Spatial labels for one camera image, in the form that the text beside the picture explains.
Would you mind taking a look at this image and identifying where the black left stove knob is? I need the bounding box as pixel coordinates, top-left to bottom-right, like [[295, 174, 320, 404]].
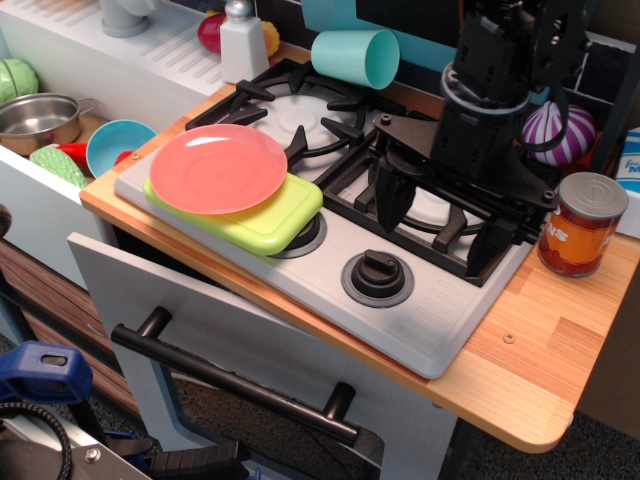
[[272, 213, 327, 259]]

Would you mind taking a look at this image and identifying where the white blue milk carton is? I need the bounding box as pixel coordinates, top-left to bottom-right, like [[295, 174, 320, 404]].
[[615, 128, 640, 238]]

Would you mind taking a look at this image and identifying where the white salt shaker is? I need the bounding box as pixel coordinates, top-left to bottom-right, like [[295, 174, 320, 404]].
[[220, 0, 269, 84]]

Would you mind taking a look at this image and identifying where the grey toy stovetop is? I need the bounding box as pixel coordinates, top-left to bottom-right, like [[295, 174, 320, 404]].
[[114, 55, 562, 380]]

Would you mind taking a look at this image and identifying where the green toy cucumber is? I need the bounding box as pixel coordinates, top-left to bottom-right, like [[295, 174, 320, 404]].
[[29, 146, 88, 189]]

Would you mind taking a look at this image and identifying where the black braided cable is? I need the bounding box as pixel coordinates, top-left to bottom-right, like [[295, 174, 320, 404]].
[[0, 401, 75, 480]]

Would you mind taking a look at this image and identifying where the small steel pot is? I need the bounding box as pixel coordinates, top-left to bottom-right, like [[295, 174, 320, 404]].
[[1, 93, 97, 156]]

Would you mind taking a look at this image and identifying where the aluminium bracket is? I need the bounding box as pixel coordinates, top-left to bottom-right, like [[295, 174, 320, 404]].
[[70, 444, 148, 480]]

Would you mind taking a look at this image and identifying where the black right burner grate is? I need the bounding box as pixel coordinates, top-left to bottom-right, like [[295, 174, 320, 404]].
[[315, 110, 546, 288]]

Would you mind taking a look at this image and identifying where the purple striped toy onion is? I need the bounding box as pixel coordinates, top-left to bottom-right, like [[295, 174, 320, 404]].
[[522, 101, 596, 167]]

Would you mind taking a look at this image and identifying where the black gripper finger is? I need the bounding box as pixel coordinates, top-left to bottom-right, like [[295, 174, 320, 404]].
[[374, 152, 416, 233], [463, 202, 543, 278]]

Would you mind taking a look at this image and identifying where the black left burner grate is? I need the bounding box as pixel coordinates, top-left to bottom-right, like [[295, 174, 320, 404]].
[[186, 59, 406, 181]]

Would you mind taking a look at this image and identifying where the black stove knob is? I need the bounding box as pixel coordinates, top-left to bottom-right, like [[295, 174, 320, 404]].
[[272, 213, 327, 259], [341, 249, 415, 308]]

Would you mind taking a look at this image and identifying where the blue plastic bowl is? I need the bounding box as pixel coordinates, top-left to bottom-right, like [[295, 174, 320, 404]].
[[86, 119, 157, 178]]

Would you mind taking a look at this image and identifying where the black clamp handle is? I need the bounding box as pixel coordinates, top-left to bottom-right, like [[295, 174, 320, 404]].
[[145, 441, 251, 480]]

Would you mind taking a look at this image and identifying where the grey toy faucet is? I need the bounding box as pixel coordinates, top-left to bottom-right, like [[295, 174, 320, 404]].
[[99, 0, 160, 38]]

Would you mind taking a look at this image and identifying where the blue clamp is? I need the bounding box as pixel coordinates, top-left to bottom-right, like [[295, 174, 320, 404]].
[[1, 341, 93, 404]]

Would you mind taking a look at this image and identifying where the red toy pepper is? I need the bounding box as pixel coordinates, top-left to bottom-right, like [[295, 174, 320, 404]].
[[57, 143, 88, 168]]

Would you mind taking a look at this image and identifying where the lime green cutting board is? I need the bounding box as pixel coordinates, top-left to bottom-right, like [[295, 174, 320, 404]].
[[143, 174, 323, 255]]

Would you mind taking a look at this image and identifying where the black right stove knob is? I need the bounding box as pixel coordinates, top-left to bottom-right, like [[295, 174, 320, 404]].
[[341, 249, 415, 308]]

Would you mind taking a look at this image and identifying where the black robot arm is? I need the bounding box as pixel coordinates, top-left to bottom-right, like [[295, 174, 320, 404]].
[[371, 1, 590, 284]]

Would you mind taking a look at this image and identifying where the yellow toy corn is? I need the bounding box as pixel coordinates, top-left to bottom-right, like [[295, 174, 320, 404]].
[[261, 20, 280, 57]]

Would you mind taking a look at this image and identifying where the black oven door handle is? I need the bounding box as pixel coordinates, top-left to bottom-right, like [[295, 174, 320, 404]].
[[111, 307, 361, 447]]

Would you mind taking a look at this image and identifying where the red toy apple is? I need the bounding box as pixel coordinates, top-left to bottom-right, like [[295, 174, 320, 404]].
[[197, 11, 226, 54]]

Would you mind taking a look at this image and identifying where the white toy sink unit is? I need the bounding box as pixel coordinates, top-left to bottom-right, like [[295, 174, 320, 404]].
[[1, 1, 222, 286]]

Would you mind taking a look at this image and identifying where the green toy cabbage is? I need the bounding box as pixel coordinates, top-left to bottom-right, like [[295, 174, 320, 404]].
[[1, 59, 40, 103]]

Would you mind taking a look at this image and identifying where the pink plastic plate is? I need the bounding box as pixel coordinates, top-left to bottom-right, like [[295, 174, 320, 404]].
[[149, 124, 288, 214]]

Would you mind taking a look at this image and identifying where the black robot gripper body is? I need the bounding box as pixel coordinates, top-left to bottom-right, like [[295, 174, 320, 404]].
[[374, 103, 557, 206]]

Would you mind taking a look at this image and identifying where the black burner grate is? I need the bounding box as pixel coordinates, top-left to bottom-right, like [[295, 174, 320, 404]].
[[315, 110, 546, 288], [186, 59, 406, 181]]

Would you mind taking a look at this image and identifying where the orange toy soup can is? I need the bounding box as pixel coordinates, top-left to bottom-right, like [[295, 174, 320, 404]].
[[538, 172, 629, 278]]

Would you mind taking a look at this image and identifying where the teal plastic cup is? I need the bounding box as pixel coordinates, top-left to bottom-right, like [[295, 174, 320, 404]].
[[311, 30, 400, 90]]

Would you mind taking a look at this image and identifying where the white oven door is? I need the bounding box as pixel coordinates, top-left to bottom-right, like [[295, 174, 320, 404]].
[[68, 233, 457, 479]]

